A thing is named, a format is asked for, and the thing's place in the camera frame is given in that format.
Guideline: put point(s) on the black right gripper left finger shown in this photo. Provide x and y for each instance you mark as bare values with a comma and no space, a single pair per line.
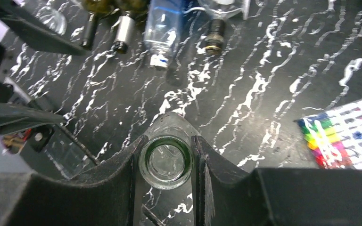
109,194

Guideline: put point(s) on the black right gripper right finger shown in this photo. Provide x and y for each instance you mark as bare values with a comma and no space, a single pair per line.
225,195

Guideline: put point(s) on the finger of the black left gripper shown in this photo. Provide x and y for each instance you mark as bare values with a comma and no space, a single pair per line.
41,39
17,118

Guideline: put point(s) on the blue labelled clear bottle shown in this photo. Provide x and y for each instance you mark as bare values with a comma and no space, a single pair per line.
163,31

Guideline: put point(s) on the dark green wine bottle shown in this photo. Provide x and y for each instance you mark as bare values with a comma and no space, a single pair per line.
96,9

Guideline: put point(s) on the clear round bottle white cap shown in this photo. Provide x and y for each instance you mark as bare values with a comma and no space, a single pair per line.
53,19

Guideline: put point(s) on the colourful marker pen pack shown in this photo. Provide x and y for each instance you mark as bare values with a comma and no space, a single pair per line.
335,136

